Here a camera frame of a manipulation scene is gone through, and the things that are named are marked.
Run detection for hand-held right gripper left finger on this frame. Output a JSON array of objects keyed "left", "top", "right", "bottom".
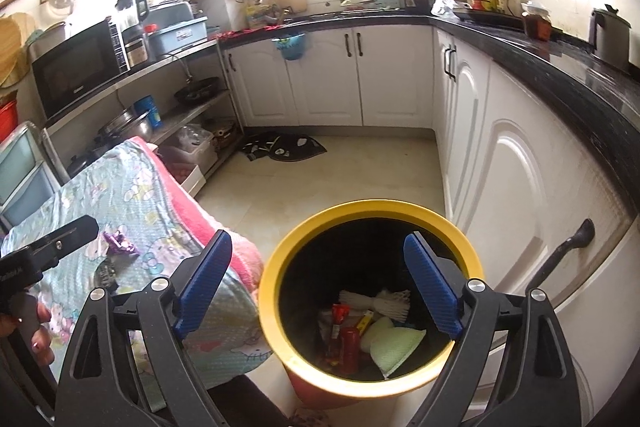
[{"left": 54, "top": 229, "right": 234, "bottom": 427}]

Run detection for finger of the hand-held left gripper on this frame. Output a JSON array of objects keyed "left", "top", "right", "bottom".
[{"left": 29, "top": 215, "right": 100, "bottom": 271}]

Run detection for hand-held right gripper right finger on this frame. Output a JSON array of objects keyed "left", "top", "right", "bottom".
[{"left": 402, "top": 231, "right": 583, "bottom": 427}]

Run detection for white foam net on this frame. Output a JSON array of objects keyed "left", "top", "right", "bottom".
[{"left": 339, "top": 288, "right": 412, "bottom": 323}]

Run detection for large green foam net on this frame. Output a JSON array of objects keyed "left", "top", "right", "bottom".
[{"left": 370, "top": 327, "right": 427, "bottom": 380}]

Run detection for small green foam net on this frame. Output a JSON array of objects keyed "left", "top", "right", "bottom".
[{"left": 360, "top": 316, "right": 396, "bottom": 355}]

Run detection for yellow rim trash bin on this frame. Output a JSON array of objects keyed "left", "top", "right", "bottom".
[{"left": 257, "top": 199, "right": 485, "bottom": 410}]

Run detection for red snack wrapper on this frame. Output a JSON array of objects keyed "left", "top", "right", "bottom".
[{"left": 331, "top": 304, "right": 350, "bottom": 333}]

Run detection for red can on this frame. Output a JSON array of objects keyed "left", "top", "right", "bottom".
[{"left": 339, "top": 326, "right": 362, "bottom": 368}]

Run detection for person's left hand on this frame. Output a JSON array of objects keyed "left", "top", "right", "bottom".
[{"left": 0, "top": 299, "right": 56, "bottom": 368}]

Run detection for purple snack wrapper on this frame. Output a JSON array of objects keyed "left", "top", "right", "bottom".
[{"left": 102, "top": 231, "right": 138, "bottom": 258}]

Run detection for black snack wrapper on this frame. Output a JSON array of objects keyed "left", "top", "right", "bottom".
[{"left": 95, "top": 259, "right": 123, "bottom": 293}]

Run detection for pink fleece blanket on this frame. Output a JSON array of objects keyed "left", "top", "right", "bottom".
[{"left": 132, "top": 137, "right": 266, "bottom": 293}]

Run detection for cartoon cat printed blanket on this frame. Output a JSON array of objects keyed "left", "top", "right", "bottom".
[{"left": 0, "top": 142, "right": 275, "bottom": 408}]

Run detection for blue plastic drawer unit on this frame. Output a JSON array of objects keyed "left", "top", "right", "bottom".
[{"left": 0, "top": 121, "right": 62, "bottom": 228}]

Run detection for steel pots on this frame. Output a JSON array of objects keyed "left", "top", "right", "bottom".
[{"left": 97, "top": 107, "right": 151, "bottom": 140}]

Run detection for red plastic basket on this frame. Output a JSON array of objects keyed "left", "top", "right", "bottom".
[{"left": 0, "top": 101, "right": 20, "bottom": 145}]

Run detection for clear plastic storage boxes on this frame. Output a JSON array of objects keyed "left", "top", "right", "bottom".
[{"left": 157, "top": 124, "right": 221, "bottom": 188}]

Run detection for blue can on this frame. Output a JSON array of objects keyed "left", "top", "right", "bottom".
[{"left": 134, "top": 95, "right": 163, "bottom": 130}]

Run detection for black floor mat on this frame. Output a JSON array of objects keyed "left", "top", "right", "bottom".
[{"left": 239, "top": 133, "right": 328, "bottom": 164}]

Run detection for white kitchen cabinets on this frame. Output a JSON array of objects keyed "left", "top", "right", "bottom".
[{"left": 222, "top": 24, "right": 640, "bottom": 427}]

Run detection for black microwave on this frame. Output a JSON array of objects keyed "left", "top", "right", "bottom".
[{"left": 31, "top": 17, "right": 131, "bottom": 120}]

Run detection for black wok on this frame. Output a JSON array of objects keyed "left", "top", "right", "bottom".
[{"left": 174, "top": 77, "right": 221, "bottom": 102}]

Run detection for metal shelf rack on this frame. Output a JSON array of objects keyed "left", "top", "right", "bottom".
[{"left": 30, "top": 38, "right": 246, "bottom": 188}]

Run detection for blue plastic storage box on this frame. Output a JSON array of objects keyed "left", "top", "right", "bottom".
[{"left": 147, "top": 2, "right": 208, "bottom": 60}]

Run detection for blender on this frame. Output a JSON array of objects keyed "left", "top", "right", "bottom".
[{"left": 117, "top": 0, "right": 152, "bottom": 38}]

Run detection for blue hanging basket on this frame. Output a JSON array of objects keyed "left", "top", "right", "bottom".
[{"left": 271, "top": 33, "right": 308, "bottom": 62}]

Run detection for black kitchen countertop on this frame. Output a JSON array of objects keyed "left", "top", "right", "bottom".
[{"left": 217, "top": 9, "right": 640, "bottom": 168}]

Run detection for brown glass jar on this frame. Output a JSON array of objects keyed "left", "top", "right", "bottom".
[{"left": 520, "top": 2, "right": 553, "bottom": 40}]

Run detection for steel pressure cooker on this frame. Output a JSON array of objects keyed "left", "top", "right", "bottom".
[{"left": 589, "top": 4, "right": 633, "bottom": 70}]

